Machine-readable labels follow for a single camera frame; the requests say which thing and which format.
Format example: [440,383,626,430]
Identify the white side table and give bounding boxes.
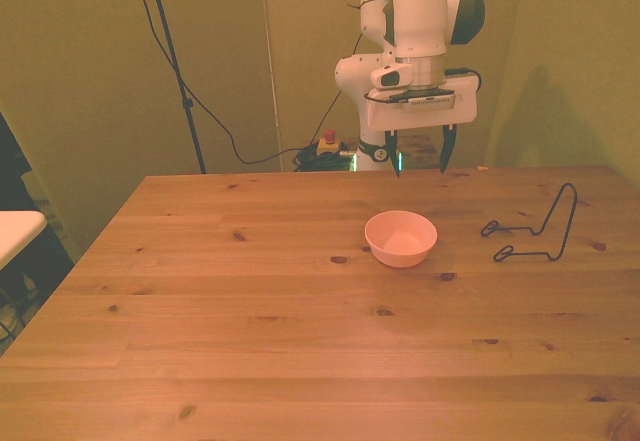
[0,209,49,272]

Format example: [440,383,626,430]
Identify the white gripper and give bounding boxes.
[363,73,479,179]

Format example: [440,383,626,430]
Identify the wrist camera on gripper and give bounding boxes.
[388,87,457,111]

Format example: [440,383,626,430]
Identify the long black tripod cable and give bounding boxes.
[127,0,307,166]

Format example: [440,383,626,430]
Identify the pink plastic bowl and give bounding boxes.
[364,210,439,269]

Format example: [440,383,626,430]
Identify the yellow emergency stop button box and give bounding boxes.
[317,129,348,158]

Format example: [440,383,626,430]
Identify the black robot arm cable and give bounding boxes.
[309,32,364,150]

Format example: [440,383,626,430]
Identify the black wire bowl stand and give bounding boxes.
[480,182,579,264]

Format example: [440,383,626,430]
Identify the dark furniture panel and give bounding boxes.
[0,110,81,312]

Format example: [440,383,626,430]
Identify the black tripod stand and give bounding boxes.
[142,0,208,175]

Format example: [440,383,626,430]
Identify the coiled dark green cable bundle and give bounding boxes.
[292,144,357,173]

